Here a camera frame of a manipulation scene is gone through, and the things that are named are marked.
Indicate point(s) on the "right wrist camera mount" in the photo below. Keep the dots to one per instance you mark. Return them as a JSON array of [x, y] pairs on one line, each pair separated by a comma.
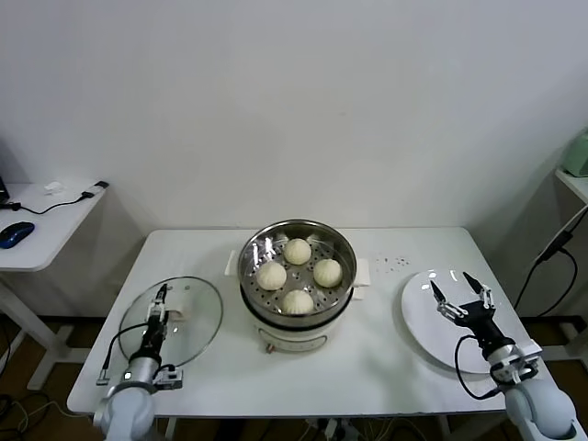
[[523, 360]]

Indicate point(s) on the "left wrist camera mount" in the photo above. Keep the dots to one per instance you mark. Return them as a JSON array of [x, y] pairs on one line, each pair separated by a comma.
[[170, 379]]

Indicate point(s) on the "small white crumpled object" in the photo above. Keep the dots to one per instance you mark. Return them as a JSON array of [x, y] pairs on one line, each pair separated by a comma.
[[53, 187]]

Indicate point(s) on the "stainless steel steamer basket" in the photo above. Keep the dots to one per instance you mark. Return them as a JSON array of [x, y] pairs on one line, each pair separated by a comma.
[[248, 262]]

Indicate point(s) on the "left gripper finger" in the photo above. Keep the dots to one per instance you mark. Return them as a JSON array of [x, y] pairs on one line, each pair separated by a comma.
[[154, 313], [162, 294]]

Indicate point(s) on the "white shelf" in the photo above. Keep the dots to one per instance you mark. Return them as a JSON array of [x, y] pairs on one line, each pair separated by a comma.
[[574, 184]]

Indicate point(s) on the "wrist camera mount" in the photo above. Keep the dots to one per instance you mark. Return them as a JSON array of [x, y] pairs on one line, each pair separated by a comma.
[[523, 360], [170, 379]]

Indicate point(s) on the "black laptop computer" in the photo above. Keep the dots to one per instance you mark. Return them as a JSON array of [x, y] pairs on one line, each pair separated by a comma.
[[3, 184]]

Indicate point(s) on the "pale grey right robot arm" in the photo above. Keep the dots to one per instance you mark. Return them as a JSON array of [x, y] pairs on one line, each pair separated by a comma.
[[542, 409]]

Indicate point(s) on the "cream electric cooker base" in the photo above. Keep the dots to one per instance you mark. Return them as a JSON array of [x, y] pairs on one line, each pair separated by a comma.
[[294, 337]]

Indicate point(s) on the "white steamed baozi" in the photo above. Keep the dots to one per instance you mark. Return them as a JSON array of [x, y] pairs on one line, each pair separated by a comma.
[[297, 252], [297, 302], [327, 272], [271, 276]]

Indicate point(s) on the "white power strip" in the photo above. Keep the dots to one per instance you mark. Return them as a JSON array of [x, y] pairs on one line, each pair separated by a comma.
[[342, 432]]

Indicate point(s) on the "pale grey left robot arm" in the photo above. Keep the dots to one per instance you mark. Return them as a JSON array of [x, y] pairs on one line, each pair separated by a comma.
[[128, 409]]

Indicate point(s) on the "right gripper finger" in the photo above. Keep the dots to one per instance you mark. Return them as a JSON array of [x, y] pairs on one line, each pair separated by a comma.
[[484, 296], [448, 308]]

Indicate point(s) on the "white side desk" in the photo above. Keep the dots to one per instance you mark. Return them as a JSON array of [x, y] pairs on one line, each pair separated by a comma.
[[50, 229]]

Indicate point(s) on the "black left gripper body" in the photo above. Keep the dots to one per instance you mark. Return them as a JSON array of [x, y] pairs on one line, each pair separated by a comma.
[[151, 342]]

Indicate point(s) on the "white round plate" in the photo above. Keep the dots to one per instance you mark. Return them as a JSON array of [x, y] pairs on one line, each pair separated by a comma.
[[418, 312]]

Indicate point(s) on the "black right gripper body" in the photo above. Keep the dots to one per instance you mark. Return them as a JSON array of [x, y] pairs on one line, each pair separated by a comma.
[[482, 321]]

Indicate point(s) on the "mint green appliance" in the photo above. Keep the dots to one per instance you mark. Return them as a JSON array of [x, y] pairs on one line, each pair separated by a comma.
[[578, 156]]

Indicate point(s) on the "blue computer mouse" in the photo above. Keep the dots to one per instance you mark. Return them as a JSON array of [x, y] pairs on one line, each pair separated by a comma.
[[16, 233]]

